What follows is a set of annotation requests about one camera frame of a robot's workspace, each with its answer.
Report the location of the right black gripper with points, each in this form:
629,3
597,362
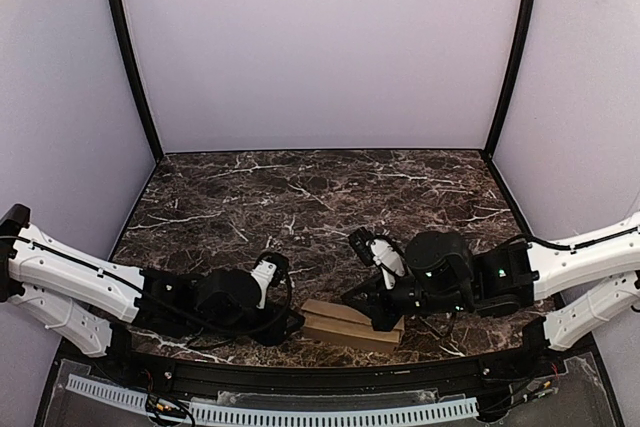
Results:
382,304

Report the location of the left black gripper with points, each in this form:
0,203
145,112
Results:
279,325

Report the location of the brown cardboard paper box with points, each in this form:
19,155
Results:
343,326

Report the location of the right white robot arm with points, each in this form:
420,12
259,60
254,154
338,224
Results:
438,273

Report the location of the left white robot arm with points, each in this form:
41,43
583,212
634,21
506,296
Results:
92,302

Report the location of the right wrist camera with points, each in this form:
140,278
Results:
379,251

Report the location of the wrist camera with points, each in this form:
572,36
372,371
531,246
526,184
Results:
379,251
269,271

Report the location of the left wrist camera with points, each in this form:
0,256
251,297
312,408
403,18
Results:
269,271

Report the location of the white slotted cable duct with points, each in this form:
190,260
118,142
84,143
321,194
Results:
208,413

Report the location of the black front rail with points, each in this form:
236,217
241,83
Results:
493,378

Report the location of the right black frame post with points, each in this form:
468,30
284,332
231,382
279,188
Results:
521,30

